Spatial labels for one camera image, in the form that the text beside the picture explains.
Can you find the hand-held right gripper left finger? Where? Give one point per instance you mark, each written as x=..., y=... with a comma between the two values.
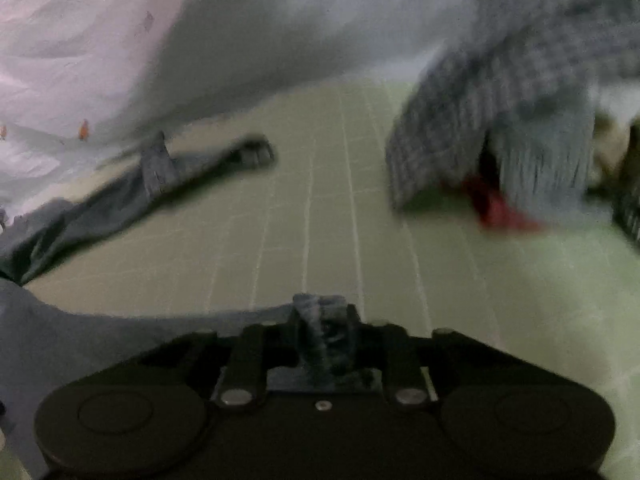
x=248, y=360

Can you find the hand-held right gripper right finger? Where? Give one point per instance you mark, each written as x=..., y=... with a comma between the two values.
x=401, y=360

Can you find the blue denim jeans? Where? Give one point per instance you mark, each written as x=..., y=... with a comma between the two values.
x=95, y=212

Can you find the red cloth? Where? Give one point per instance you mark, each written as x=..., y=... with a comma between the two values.
x=500, y=210

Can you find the light blue cloth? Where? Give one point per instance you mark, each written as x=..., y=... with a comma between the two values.
x=545, y=160

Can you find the blue checked shirt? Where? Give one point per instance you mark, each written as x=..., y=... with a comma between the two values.
x=450, y=110

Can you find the dark cloth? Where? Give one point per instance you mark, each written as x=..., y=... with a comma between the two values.
x=629, y=195

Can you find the white printed blanket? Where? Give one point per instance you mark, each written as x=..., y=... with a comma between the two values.
x=75, y=60

